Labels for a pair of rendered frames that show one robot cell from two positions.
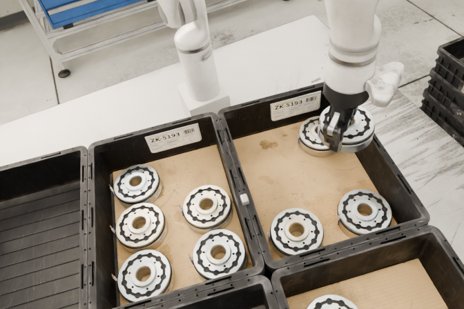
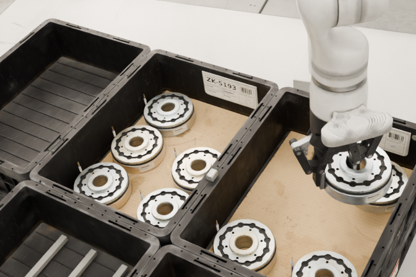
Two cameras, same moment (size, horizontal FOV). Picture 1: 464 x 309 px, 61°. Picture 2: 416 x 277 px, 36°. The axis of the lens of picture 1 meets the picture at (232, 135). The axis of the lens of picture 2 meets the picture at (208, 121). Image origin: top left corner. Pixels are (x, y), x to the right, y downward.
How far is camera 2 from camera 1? 0.54 m
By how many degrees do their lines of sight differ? 31
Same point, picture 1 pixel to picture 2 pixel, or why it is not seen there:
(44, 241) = (71, 110)
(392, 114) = not seen: outside the picture
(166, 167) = (208, 115)
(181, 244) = (154, 186)
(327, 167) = (350, 220)
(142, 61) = (387, 15)
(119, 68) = not seen: hidden behind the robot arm
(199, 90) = not seen: hidden behind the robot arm
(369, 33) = (324, 55)
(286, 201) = (274, 219)
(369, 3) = (310, 21)
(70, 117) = (201, 24)
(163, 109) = (288, 67)
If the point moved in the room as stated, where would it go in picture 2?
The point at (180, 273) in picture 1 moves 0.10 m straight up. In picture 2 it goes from (130, 206) to (118, 170)
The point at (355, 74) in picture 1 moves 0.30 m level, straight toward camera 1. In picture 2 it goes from (320, 97) to (101, 198)
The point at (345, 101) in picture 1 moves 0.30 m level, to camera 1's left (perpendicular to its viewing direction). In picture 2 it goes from (315, 123) to (148, 54)
